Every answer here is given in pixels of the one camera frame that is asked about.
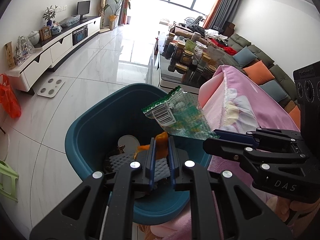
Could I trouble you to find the group of lidded jars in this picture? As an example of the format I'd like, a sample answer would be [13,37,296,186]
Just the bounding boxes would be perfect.
[162,32,218,81]

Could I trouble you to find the picture frame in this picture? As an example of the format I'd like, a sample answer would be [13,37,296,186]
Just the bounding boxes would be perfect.
[39,26,52,41]

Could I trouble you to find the tall wooden box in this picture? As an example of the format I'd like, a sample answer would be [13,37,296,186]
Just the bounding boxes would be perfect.
[4,42,16,70]

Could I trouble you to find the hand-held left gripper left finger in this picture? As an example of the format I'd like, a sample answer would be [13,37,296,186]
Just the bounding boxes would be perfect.
[29,137,157,240]

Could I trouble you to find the orange peel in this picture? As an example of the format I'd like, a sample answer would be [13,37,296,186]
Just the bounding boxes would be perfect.
[133,131,169,161]

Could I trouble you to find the bonsai plant in vase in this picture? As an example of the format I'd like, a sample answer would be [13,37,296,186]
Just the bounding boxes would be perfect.
[42,5,58,27]

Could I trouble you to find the tall plant in yellow pot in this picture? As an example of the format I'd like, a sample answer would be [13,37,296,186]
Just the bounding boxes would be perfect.
[104,0,131,29]

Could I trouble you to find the orange plastic bag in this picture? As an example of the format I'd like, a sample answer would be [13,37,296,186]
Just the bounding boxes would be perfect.
[0,74,22,119]

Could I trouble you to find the pink floral blanket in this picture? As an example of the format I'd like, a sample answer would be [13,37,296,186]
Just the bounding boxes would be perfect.
[136,65,320,240]

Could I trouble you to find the ship model in clear bag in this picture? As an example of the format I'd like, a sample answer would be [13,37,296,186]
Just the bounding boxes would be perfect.
[14,36,35,66]

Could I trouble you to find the orange grey curtain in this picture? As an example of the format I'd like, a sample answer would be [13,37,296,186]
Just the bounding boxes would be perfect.
[202,0,242,31]
[119,0,136,26]

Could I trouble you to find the green packet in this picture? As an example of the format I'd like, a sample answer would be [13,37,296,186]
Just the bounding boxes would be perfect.
[184,39,196,52]

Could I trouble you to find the white foam fruit net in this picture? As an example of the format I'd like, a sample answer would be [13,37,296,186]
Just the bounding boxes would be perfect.
[107,154,173,183]

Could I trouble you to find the white ceramic jar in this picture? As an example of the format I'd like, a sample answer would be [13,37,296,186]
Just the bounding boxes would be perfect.
[27,31,41,45]

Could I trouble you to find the office chair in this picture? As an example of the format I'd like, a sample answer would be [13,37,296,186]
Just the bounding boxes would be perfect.
[184,16,204,28]

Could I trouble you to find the orange cushion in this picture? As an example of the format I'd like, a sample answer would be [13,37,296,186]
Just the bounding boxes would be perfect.
[289,105,302,128]
[242,60,275,85]

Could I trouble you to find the clear green snack wrapper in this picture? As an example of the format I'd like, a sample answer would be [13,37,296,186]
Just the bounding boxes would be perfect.
[141,85,221,141]

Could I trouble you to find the glass coffee table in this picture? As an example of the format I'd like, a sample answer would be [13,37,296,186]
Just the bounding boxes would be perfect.
[146,24,221,91]

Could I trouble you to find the green plastic stool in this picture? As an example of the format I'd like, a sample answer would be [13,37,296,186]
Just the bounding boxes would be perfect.
[0,160,19,203]

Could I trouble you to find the pile of white clothes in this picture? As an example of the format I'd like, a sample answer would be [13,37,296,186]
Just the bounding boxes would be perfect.
[204,29,223,39]

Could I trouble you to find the white body scale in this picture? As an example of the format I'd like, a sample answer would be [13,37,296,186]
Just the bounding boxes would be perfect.
[37,77,66,98]

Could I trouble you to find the white tv cabinet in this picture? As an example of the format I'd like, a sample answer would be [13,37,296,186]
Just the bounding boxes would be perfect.
[5,16,103,96]

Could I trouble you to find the black monitor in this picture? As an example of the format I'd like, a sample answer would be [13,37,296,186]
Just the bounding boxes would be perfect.
[76,0,91,22]

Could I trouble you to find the olive green sofa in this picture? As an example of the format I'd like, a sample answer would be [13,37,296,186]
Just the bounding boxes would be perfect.
[215,34,302,121]

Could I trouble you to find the brown cabinet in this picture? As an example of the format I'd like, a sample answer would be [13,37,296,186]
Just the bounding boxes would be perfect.
[221,21,236,37]

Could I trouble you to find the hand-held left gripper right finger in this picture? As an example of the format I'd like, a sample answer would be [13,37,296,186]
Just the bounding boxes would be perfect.
[168,136,293,240]

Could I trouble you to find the brown paper bag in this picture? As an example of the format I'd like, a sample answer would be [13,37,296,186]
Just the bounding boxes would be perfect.
[203,46,226,65]

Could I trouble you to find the teal plastic bin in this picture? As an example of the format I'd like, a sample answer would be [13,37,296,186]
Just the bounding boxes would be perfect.
[64,83,213,226]

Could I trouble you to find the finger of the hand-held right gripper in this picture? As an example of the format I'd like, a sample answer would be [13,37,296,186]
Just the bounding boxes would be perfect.
[203,137,310,171]
[214,128,301,147]

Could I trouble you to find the blue white porcelain jar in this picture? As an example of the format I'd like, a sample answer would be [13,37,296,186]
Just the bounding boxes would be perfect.
[51,22,63,36]

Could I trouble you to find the blue cushion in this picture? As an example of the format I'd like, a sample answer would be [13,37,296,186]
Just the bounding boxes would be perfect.
[259,81,288,103]
[232,46,258,64]

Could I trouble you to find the clear plastic bag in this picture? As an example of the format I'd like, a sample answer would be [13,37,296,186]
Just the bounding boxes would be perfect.
[59,14,81,28]

